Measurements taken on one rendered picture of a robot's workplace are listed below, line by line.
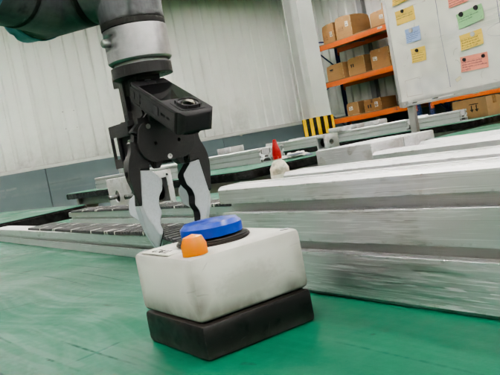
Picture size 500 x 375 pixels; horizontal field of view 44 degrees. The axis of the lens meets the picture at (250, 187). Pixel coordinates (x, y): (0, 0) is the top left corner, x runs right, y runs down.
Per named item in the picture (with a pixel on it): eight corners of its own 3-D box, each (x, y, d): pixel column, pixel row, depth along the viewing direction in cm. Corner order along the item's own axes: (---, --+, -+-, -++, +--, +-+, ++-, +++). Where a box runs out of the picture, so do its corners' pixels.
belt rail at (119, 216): (71, 223, 164) (68, 212, 164) (85, 220, 166) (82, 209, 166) (292, 225, 84) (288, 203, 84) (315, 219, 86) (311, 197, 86)
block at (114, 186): (104, 216, 168) (97, 181, 167) (142, 207, 174) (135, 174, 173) (119, 216, 159) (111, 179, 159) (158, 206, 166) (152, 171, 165)
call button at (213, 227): (173, 256, 41) (168, 225, 41) (225, 241, 43) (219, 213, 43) (204, 259, 38) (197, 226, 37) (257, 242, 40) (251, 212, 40)
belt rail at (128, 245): (-5, 240, 154) (-8, 228, 153) (12, 236, 156) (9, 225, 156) (166, 261, 73) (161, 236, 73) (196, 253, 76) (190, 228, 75)
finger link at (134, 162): (159, 207, 73) (161, 133, 74) (166, 207, 72) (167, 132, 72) (121, 206, 71) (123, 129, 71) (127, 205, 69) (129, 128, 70)
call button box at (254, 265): (149, 341, 42) (131, 248, 41) (265, 298, 47) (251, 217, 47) (208, 363, 35) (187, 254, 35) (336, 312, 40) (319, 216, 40)
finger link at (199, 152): (213, 185, 77) (187, 119, 75) (220, 185, 76) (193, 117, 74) (183, 202, 75) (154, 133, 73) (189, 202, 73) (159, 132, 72)
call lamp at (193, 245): (178, 257, 36) (174, 236, 36) (200, 250, 37) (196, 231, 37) (190, 257, 35) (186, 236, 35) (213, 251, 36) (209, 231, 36)
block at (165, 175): (119, 216, 157) (111, 179, 157) (159, 207, 164) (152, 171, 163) (136, 216, 149) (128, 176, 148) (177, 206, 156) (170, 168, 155)
